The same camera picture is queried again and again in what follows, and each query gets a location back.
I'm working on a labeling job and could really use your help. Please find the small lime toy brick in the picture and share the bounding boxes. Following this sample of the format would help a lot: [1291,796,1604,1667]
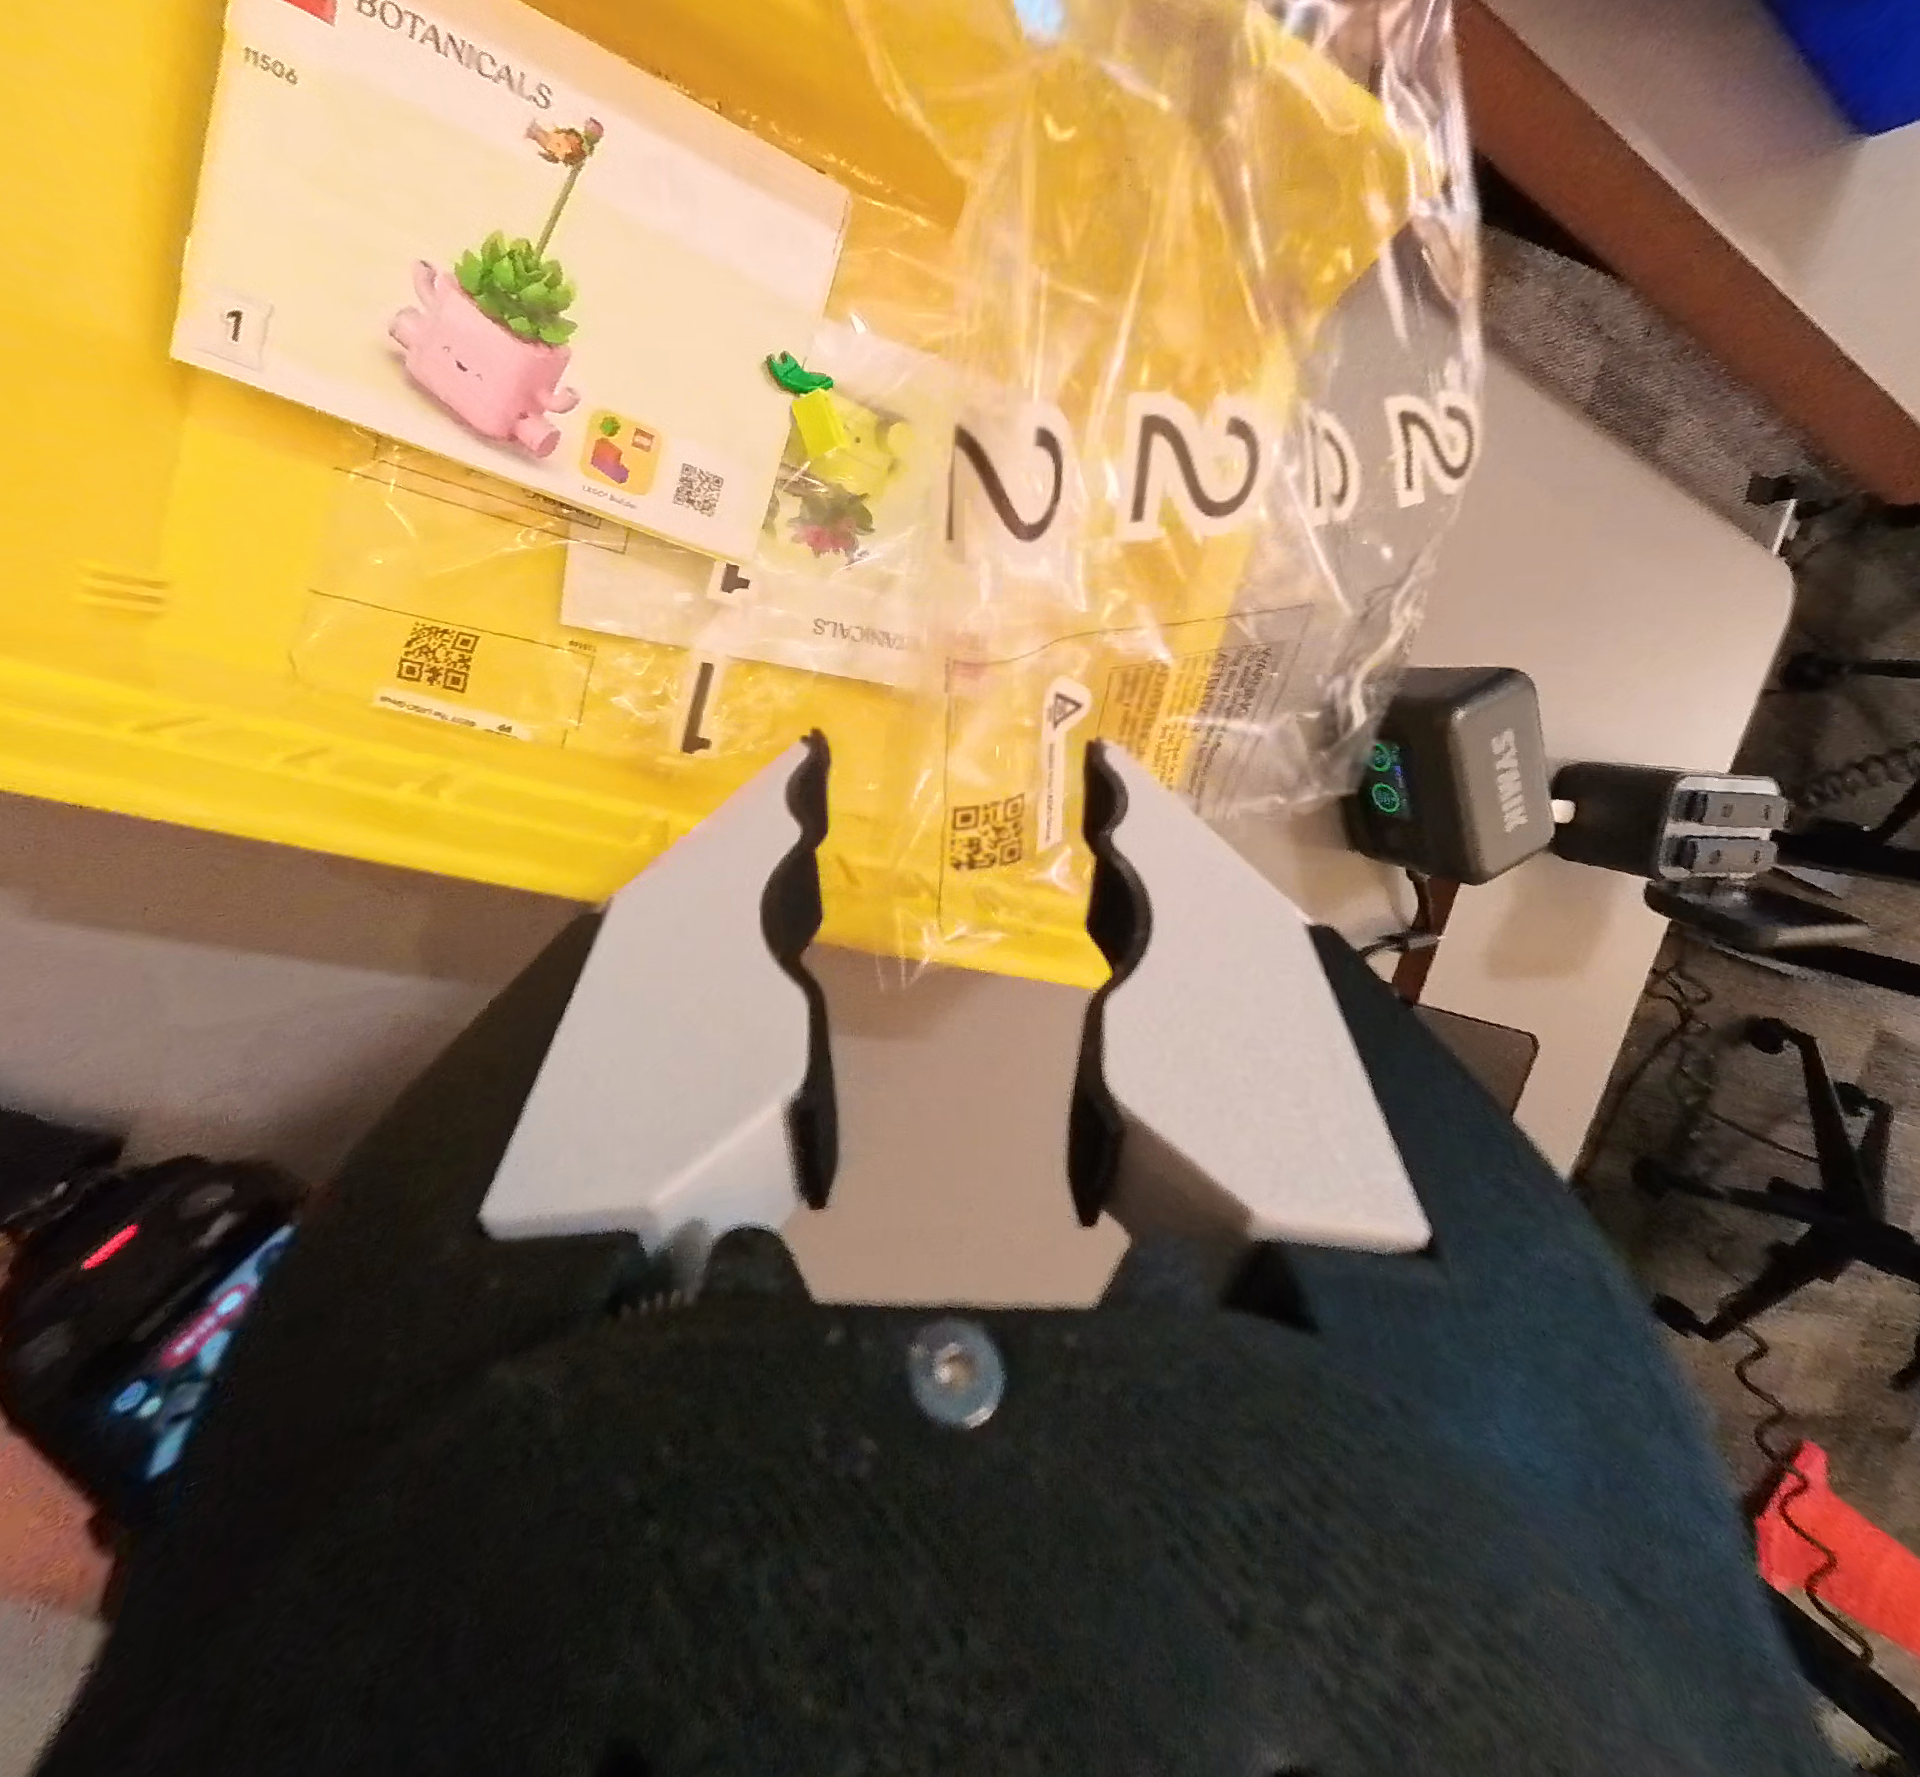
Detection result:
[784,391,913,489]

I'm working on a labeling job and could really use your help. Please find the orange ribbed cone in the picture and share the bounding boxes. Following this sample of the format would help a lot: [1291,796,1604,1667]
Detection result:
[1753,1439,1890,1610]

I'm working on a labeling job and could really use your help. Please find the yellow storage bins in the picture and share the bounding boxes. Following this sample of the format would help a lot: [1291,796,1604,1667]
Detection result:
[0,0,1436,987]

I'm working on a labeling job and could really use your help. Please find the black adapter box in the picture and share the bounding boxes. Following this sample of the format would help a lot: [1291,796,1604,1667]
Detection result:
[1555,758,1798,888]

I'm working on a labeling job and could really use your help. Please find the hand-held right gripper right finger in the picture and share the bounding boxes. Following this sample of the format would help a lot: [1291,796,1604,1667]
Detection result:
[1066,738,1436,1256]

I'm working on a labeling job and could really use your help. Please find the grey desk with wood edge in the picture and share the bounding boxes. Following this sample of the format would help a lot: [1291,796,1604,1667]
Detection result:
[1140,0,1920,508]

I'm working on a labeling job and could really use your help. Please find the person's right forearm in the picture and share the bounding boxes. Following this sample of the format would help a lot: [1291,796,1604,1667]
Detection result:
[0,1407,122,1619]

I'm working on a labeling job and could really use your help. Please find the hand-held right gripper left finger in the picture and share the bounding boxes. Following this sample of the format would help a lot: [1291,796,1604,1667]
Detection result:
[478,728,835,1242]

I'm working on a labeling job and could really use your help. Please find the toy instruction booklet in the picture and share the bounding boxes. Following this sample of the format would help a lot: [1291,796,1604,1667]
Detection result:
[564,320,972,686]
[167,0,853,560]

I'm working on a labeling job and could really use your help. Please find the clear printed plastic bag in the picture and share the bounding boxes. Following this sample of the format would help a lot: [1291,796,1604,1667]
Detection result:
[811,0,1488,987]

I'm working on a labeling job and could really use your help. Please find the black coiled cable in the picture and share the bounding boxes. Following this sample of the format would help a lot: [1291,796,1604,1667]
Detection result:
[1724,1308,1886,1682]

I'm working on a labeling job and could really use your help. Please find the black charger with green display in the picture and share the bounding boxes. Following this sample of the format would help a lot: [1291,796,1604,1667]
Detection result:
[1339,667,1555,888]

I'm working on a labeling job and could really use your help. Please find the black tripod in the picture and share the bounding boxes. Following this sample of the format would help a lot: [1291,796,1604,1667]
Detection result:
[1637,1020,1920,1346]

